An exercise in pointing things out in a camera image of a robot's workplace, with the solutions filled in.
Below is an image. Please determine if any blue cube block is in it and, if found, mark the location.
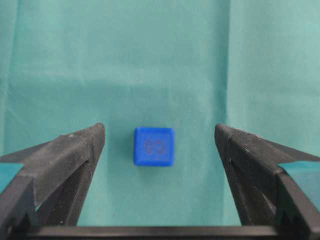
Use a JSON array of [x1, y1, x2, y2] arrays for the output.
[[133, 127, 175, 167]]

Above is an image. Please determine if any green table cloth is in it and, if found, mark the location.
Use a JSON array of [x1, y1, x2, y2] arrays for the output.
[[0, 0, 320, 226]]

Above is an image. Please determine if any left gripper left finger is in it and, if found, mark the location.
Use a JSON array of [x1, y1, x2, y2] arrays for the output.
[[0, 123, 105, 240]]

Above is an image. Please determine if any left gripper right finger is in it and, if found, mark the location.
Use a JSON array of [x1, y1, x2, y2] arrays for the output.
[[214, 124, 320, 240]]

